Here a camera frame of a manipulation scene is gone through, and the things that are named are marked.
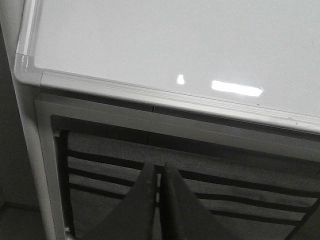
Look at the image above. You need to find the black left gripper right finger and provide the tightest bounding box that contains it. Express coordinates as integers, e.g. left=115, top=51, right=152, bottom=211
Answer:
left=159, top=163, right=236, bottom=240

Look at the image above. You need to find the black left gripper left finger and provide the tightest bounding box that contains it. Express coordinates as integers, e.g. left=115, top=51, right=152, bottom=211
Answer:
left=82, top=163, right=157, bottom=240

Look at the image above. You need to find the grey cloth with black stripes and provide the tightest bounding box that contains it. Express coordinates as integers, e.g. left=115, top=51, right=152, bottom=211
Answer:
left=60, top=131, right=320, bottom=240

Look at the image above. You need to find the white metal stand frame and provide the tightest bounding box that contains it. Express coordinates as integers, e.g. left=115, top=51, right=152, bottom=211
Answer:
left=13, top=75, right=320, bottom=240

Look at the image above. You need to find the white whiteboard with aluminium frame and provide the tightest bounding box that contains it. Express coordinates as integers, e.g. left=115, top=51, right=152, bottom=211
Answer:
left=14, top=0, right=320, bottom=134

